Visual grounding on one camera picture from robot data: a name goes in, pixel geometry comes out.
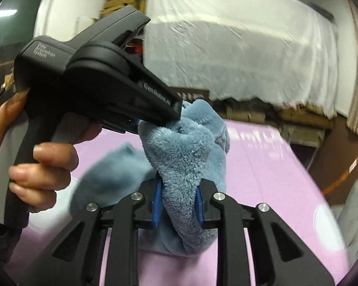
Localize blue fleece jacket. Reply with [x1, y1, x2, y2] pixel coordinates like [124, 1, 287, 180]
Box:
[70, 99, 230, 257]

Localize yellow cardboard boxes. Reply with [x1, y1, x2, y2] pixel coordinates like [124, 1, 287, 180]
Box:
[100, 0, 146, 19]

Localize pink smile bed sheet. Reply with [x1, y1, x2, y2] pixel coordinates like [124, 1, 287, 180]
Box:
[5, 121, 349, 285]

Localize grey tufted cushion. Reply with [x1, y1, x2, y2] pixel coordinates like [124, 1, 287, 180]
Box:
[331, 179, 358, 267]

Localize sliding glass window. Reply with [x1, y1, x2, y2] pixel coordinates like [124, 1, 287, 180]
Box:
[0, 0, 52, 86]

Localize person's left hand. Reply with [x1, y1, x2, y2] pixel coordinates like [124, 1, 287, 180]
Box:
[0, 90, 104, 214]

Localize white lace cover cloth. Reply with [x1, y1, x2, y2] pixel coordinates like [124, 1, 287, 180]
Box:
[143, 0, 337, 117]

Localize wooden armchair frame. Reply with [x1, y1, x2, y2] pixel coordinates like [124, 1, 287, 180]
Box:
[322, 154, 358, 196]

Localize wooden low shelf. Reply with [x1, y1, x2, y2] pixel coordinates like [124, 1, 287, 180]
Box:
[213, 98, 335, 148]

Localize dark wooden chair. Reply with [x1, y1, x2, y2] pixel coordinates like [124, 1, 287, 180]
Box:
[171, 87, 211, 103]

